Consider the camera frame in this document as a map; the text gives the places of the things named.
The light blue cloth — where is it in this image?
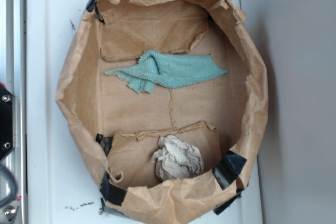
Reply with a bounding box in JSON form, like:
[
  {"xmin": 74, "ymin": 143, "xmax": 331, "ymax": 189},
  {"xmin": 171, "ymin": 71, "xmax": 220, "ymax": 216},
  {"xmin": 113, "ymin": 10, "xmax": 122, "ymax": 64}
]
[{"xmin": 104, "ymin": 49, "xmax": 228, "ymax": 93}]

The crumpled white cloth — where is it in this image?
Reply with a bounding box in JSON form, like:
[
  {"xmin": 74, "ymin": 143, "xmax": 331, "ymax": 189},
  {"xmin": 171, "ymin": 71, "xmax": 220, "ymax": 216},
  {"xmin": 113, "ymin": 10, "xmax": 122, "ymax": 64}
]
[{"xmin": 151, "ymin": 135, "xmax": 204, "ymax": 181}]

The brown paper bag bin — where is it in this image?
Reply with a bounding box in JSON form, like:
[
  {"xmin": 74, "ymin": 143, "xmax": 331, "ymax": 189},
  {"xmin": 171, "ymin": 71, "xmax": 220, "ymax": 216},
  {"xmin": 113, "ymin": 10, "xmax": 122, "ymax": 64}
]
[{"xmin": 56, "ymin": 0, "xmax": 268, "ymax": 223}]

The white plastic tray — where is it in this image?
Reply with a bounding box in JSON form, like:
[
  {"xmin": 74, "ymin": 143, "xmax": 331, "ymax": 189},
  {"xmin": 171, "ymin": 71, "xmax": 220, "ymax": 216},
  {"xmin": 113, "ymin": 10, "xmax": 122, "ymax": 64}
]
[{"xmin": 25, "ymin": 0, "xmax": 265, "ymax": 224}]

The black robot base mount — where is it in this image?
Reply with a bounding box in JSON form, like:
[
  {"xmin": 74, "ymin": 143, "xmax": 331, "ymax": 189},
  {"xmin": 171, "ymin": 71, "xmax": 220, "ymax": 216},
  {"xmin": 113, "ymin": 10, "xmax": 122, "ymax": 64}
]
[{"xmin": 0, "ymin": 83, "xmax": 14, "ymax": 161}]

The grey cable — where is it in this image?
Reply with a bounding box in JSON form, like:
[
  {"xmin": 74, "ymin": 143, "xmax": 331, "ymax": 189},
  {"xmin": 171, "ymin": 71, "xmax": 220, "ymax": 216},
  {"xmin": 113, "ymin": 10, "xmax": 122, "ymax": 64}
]
[{"xmin": 0, "ymin": 164, "xmax": 18, "ymax": 207}]

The silver metal rail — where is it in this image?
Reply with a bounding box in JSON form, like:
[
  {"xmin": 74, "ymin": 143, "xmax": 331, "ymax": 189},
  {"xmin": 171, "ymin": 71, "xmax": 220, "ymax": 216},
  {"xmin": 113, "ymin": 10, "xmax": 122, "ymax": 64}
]
[{"xmin": 1, "ymin": 0, "xmax": 28, "ymax": 223}]

